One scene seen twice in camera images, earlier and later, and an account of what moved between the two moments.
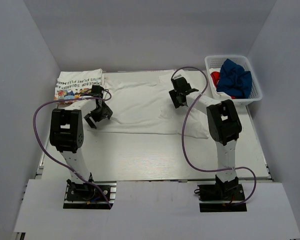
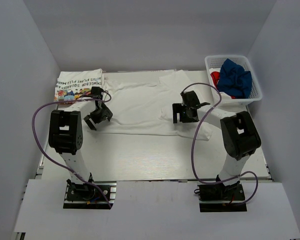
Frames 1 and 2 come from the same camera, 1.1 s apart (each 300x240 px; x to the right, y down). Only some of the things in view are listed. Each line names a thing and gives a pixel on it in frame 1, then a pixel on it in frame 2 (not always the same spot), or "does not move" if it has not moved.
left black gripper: (106, 112) does not move
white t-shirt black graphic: (141, 103) does not move
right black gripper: (174, 95) → (178, 108)
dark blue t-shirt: (234, 81) does not move
